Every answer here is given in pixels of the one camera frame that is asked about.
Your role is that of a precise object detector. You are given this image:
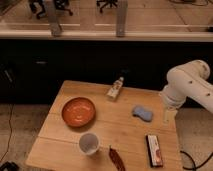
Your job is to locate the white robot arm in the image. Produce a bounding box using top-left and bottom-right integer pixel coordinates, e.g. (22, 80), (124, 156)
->
(160, 60), (213, 113)

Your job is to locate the grey metal post right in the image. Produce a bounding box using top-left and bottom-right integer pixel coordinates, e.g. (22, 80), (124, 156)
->
(116, 0), (128, 37)

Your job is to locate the grey metal post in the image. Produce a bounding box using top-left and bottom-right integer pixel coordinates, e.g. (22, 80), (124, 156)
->
(116, 0), (128, 37)
(44, 0), (62, 37)

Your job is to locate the black floor cable right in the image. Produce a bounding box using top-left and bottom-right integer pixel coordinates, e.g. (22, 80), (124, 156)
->
(180, 150), (213, 171)

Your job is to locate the grey metal post left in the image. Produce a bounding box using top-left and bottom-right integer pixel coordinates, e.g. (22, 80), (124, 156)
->
(44, 0), (62, 37)

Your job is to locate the black office chair left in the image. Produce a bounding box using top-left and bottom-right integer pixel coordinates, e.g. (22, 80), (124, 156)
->
(28, 0), (73, 19)

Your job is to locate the blue sponge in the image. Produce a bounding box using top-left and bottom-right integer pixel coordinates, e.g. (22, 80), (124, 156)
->
(132, 106), (153, 122)

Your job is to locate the black object floor corner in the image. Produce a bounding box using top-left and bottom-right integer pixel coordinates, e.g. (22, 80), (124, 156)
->
(0, 162), (19, 171)

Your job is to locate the black office chair centre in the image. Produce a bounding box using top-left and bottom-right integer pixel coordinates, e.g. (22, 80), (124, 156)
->
(96, 0), (118, 13)

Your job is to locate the small clear bottle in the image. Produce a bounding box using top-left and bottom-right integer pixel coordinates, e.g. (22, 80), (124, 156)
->
(107, 77), (124, 100)

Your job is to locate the chocolate bar box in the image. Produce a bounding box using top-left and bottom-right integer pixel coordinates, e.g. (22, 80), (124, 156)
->
(145, 135), (163, 167)

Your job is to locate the black cable left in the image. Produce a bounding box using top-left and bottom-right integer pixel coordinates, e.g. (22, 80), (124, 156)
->
(0, 69), (16, 163)

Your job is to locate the black office chair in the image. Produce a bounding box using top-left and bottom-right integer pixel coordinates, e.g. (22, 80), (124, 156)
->
(28, 0), (73, 19)
(96, 0), (118, 13)

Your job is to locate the white cup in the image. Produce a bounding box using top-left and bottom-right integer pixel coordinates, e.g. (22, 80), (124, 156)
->
(79, 133), (99, 156)

